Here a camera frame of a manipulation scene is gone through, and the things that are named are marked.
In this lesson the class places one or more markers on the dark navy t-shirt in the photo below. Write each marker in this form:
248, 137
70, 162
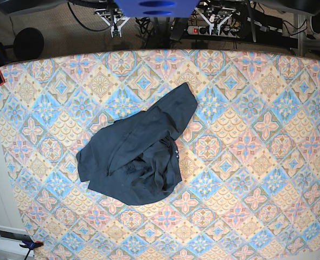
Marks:
136, 160

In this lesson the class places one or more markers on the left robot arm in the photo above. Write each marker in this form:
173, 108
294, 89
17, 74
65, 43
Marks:
215, 18

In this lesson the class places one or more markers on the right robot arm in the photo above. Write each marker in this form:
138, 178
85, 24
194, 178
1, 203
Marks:
114, 19

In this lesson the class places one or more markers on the patterned tile tablecloth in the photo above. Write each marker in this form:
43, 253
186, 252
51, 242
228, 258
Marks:
249, 158

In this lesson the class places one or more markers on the white power strip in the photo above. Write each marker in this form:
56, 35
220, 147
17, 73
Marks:
225, 31

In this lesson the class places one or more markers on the blue orange clamp bottom left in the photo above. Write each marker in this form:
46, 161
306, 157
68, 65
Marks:
27, 245

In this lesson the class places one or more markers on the white floor vent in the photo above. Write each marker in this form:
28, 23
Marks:
9, 233

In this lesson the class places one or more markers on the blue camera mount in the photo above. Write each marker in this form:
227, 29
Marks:
157, 8

